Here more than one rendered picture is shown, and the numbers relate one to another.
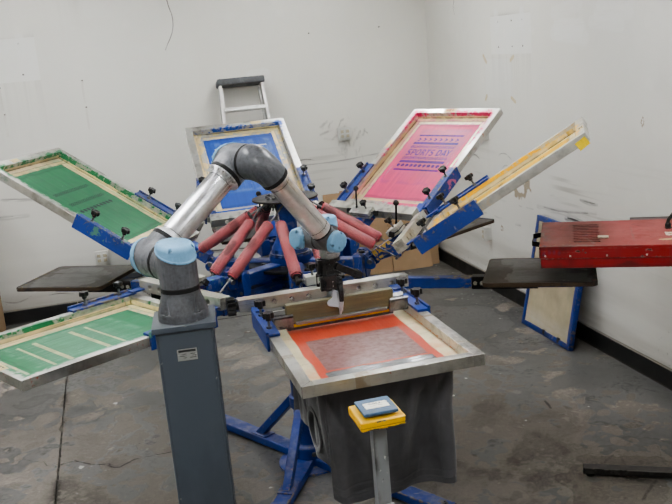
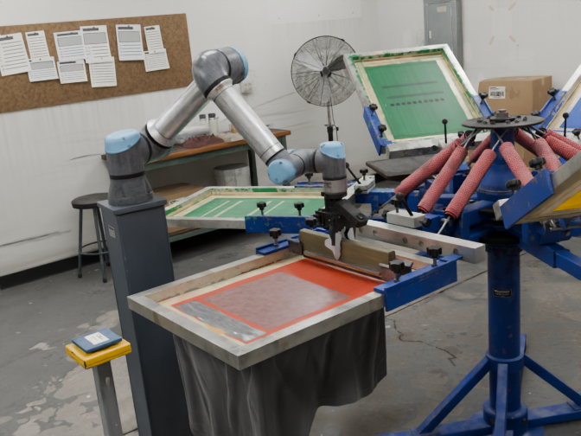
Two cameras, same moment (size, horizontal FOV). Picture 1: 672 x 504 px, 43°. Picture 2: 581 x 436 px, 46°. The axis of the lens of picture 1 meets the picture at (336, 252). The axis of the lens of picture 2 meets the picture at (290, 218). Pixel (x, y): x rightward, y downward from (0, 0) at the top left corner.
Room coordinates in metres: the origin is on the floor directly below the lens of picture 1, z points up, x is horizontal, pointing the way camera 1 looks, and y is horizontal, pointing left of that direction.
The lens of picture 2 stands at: (2.06, -1.83, 1.70)
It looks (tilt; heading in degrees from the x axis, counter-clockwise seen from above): 15 degrees down; 67
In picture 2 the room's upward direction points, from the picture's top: 5 degrees counter-clockwise
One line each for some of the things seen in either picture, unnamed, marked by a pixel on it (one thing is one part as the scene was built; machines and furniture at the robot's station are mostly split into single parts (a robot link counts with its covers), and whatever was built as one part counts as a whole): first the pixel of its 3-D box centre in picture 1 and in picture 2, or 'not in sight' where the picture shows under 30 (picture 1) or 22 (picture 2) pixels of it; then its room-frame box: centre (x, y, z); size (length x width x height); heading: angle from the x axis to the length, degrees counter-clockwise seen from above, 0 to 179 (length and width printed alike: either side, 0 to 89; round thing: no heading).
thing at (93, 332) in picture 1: (117, 303); (284, 187); (3.19, 0.86, 1.05); 1.08 x 0.61 x 0.23; 134
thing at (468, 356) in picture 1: (358, 336); (291, 285); (2.80, -0.05, 0.97); 0.79 x 0.58 x 0.04; 14
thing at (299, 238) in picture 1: (308, 237); (301, 162); (2.93, 0.09, 1.31); 0.11 x 0.11 x 0.08; 40
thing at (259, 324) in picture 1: (265, 328); (295, 247); (2.96, 0.28, 0.97); 0.30 x 0.05 x 0.07; 14
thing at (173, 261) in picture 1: (175, 262); (124, 151); (2.47, 0.47, 1.37); 0.13 x 0.12 x 0.14; 40
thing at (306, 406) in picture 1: (315, 402); not in sight; (2.70, 0.11, 0.79); 0.46 x 0.09 x 0.33; 14
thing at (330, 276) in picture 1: (329, 273); (335, 210); (3.01, 0.03, 1.15); 0.09 x 0.08 x 0.12; 104
